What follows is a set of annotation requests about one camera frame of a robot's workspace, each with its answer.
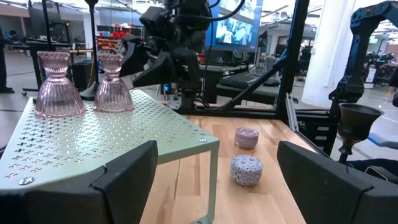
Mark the black metal table frame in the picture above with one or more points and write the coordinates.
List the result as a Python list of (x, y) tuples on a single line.
[(292, 62)]

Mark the black workbench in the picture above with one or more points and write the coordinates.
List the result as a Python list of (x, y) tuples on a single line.
[(31, 46)]

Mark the person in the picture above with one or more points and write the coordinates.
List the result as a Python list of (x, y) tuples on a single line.
[(2, 62)]

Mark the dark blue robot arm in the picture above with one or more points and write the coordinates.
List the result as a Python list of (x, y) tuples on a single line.
[(351, 84)]

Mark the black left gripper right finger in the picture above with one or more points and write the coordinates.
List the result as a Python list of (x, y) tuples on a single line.
[(335, 199)]

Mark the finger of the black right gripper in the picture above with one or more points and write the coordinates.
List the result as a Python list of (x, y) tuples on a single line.
[(161, 70), (132, 57)]

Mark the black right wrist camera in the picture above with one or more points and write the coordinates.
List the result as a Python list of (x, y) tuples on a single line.
[(154, 20)]

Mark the white pillar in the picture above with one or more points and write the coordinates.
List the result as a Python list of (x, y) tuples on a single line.
[(320, 62)]

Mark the red parts bin rack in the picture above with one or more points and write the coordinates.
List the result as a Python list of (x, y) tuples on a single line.
[(119, 33)]

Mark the black desk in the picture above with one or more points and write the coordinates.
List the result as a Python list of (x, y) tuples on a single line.
[(224, 70)]

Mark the computer monitor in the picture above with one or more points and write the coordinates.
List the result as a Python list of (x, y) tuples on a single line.
[(236, 31)]

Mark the pink patterned tin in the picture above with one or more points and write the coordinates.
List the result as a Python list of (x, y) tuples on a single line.
[(246, 138)]

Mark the blue white patterned tin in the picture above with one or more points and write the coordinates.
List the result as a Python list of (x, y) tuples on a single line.
[(245, 170)]

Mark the green perforated metal shelf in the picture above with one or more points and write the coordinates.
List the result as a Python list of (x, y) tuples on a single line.
[(93, 133)]

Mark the black trash bin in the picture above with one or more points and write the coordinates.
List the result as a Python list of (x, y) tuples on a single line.
[(82, 70)]

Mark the black computer mouse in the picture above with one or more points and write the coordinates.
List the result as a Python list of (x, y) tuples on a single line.
[(272, 82)]

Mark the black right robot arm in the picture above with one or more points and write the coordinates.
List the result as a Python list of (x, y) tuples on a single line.
[(188, 81)]

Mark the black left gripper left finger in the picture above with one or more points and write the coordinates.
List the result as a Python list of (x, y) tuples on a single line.
[(77, 202)]

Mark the black keyboard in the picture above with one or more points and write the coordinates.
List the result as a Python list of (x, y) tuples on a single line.
[(239, 81)]

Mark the pink ribbed glass candle holder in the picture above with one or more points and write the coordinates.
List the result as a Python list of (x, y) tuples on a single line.
[(113, 93), (59, 96)]

